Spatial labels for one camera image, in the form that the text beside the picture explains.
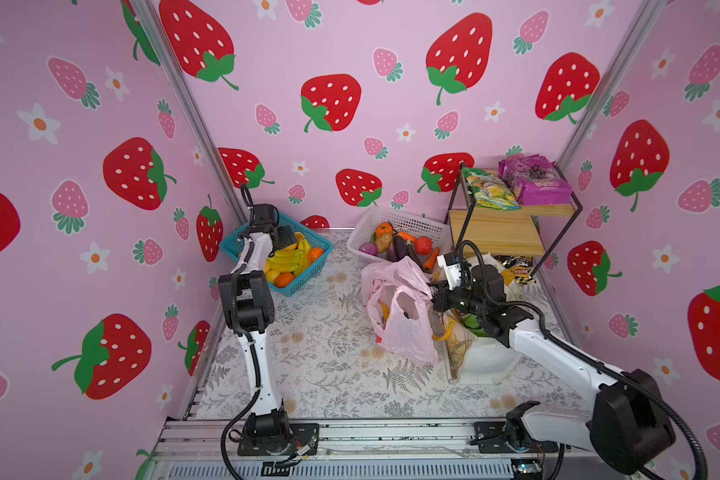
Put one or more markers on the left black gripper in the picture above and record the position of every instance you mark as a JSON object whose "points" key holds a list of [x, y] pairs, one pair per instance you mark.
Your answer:
{"points": [[284, 235]]}

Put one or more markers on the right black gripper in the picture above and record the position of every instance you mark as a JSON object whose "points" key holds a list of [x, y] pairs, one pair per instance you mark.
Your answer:
{"points": [[440, 296]]}

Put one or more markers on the green chips bag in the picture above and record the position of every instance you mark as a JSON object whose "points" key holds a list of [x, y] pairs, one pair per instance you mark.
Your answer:
{"points": [[471, 324]]}

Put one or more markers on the white paper grocery bag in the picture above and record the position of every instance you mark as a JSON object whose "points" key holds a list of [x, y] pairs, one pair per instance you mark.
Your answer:
{"points": [[478, 360]]}

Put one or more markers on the pink plastic grocery bag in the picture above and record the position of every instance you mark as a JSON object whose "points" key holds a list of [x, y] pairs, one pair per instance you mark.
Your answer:
{"points": [[398, 300]]}

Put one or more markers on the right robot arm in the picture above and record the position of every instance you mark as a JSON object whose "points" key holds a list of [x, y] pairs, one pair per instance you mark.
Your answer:
{"points": [[628, 423]]}

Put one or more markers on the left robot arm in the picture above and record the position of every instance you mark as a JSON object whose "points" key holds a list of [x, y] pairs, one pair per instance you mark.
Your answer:
{"points": [[248, 310]]}

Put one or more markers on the black yellow chips bag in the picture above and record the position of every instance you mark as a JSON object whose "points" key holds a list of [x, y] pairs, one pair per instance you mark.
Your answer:
{"points": [[517, 269]]}

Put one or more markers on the teal plastic basket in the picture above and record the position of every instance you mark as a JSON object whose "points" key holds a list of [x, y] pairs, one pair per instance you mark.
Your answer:
{"points": [[321, 248]]}

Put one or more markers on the yellow banana bunch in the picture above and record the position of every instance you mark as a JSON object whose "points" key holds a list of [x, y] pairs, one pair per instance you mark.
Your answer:
{"points": [[294, 259]]}

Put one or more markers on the orange carrot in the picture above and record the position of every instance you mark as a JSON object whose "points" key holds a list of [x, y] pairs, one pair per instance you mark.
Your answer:
{"points": [[430, 262]]}

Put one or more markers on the red bell pepper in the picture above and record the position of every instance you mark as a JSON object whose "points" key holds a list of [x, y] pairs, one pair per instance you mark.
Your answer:
{"points": [[423, 245]]}

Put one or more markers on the purple eggplant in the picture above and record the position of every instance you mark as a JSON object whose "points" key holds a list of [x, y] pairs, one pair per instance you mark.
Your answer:
{"points": [[400, 247]]}

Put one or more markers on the white plastic basket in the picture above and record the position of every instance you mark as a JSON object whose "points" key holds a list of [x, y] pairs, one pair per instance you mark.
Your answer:
{"points": [[407, 225]]}

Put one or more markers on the green yellow snack bag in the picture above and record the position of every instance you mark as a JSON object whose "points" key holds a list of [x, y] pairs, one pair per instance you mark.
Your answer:
{"points": [[489, 191]]}

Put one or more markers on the purple onion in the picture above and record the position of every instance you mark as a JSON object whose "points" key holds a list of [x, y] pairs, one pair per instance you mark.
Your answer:
{"points": [[369, 248]]}

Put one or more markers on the brown potato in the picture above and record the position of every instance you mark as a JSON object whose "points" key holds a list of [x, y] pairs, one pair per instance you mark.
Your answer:
{"points": [[383, 242]]}

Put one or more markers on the small orange pumpkin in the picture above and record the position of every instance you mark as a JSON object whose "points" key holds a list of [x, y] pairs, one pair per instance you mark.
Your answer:
{"points": [[383, 228]]}

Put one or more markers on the purple snack bag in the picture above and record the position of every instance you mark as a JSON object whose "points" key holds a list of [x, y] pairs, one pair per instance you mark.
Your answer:
{"points": [[534, 181]]}

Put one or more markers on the black wire wooden shelf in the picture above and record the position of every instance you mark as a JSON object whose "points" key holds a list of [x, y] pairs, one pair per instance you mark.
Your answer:
{"points": [[506, 232]]}

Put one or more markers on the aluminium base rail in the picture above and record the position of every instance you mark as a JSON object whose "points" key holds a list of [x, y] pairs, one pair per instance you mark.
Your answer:
{"points": [[461, 448]]}

